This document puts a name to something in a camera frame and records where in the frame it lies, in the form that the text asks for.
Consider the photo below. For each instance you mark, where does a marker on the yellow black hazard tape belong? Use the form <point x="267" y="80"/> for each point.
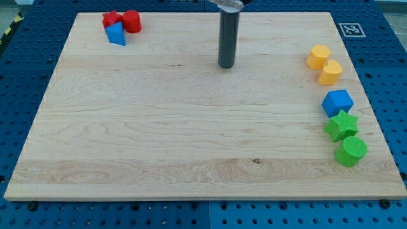
<point x="12" y="28"/>

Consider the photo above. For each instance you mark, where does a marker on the yellow hexagon block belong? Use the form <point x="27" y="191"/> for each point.
<point x="318" y="56"/>

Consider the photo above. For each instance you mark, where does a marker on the blue cube block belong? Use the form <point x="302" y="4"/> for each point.
<point x="335" y="101"/>

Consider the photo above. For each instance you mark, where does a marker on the blue triangular prism block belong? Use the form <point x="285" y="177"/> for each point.
<point x="115" y="34"/>

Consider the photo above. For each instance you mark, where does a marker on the green cylinder block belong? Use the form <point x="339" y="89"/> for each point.
<point x="351" y="151"/>

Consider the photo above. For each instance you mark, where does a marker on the yellow heart block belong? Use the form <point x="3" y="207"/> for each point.
<point x="330" y="73"/>

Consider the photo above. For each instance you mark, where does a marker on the wooden board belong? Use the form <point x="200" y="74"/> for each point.
<point x="158" y="119"/>

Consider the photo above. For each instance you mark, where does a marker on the white fiducial marker tag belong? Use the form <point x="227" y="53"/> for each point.
<point x="351" y="30"/>

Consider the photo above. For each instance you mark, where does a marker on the red cylinder block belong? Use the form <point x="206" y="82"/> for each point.
<point x="131" y="21"/>

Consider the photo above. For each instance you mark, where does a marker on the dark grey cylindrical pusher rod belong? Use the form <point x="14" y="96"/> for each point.
<point x="228" y="32"/>

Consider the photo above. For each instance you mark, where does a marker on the green star block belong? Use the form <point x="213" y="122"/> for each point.
<point x="341" y="126"/>

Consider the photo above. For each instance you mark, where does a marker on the silver metal rod mount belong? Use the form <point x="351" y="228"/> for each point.
<point x="229" y="6"/>

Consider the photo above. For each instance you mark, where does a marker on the red star block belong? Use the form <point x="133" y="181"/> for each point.
<point x="110" y="18"/>

